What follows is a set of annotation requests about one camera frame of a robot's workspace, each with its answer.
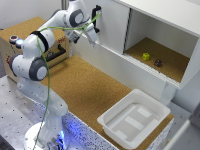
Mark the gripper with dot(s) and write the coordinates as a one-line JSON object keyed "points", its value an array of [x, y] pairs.
{"points": [[89, 34]]}

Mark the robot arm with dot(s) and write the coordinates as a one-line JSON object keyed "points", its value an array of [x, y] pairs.
{"points": [[35, 68]]}

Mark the white sliding door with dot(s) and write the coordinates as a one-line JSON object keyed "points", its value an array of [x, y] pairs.
{"points": [[111, 26]]}

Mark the yellow block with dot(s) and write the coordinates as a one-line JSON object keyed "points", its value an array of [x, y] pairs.
{"points": [[146, 56]]}

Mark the wooden drawer box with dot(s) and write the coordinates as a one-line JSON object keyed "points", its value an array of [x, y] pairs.
{"points": [[23, 28]]}

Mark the blue button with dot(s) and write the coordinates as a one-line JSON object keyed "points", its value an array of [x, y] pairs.
{"points": [[20, 42]]}

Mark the purple block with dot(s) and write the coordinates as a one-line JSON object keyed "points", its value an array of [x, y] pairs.
{"points": [[157, 62]]}

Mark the red button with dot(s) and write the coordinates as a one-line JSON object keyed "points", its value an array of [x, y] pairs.
{"points": [[13, 38]]}

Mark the white cabinet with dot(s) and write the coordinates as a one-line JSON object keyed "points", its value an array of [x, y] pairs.
{"points": [[166, 13]]}

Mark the white plastic box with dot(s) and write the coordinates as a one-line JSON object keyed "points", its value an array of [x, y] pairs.
{"points": [[133, 120]]}

